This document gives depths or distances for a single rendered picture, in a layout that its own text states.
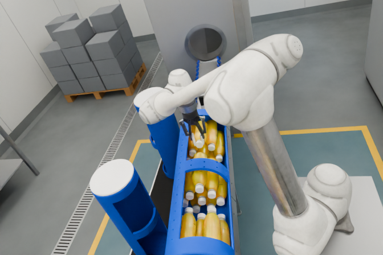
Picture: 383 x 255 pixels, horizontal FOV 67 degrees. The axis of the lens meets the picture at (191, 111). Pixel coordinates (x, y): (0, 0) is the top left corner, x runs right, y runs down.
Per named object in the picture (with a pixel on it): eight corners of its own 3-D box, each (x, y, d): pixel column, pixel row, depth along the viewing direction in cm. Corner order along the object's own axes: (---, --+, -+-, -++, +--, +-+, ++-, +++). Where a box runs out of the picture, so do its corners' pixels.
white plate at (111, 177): (81, 194, 169) (82, 196, 170) (123, 195, 161) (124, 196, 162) (101, 159, 190) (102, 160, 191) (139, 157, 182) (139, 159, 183)
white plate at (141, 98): (157, 83, 253) (157, 84, 254) (128, 98, 245) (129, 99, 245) (171, 94, 232) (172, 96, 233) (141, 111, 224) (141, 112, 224)
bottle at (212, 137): (209, 130, 182) (209, 151, 168) (203, 123, 179) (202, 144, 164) (219, 126, 180) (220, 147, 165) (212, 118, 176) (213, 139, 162)
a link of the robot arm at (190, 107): (177, 95, 142) (180, 105, 145) (175, 106, 135) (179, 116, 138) (195, 92, 140) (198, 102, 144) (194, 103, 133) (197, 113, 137)
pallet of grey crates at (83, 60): (146, 69, 518) (121, 3, 449) (132, 95, 457) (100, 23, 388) (88, 77, 551) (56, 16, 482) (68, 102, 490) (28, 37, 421)
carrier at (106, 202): (134, 266, 221) (168, 269, 213) (81, 196, 170) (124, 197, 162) (145, 231, 242) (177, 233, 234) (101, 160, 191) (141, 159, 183)
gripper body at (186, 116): (197, 102, 143) (201, 117, 148) (180, 105, 144) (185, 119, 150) (196, 112, 137) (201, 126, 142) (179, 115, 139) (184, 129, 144)
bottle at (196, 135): (198, 119, 170) (196, 135, 154) (209, 123, 171) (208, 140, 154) (194, 128, 173) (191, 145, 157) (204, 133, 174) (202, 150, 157)
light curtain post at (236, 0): (264, 167, 284) (239, -11, 185) (265, 172, 280) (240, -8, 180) (257, 168, 285) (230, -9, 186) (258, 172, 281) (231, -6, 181)
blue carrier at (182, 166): (227, 140, 190) (224, 106, 173) (237, 286, 121) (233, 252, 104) (184, 144, 193) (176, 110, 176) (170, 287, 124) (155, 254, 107)
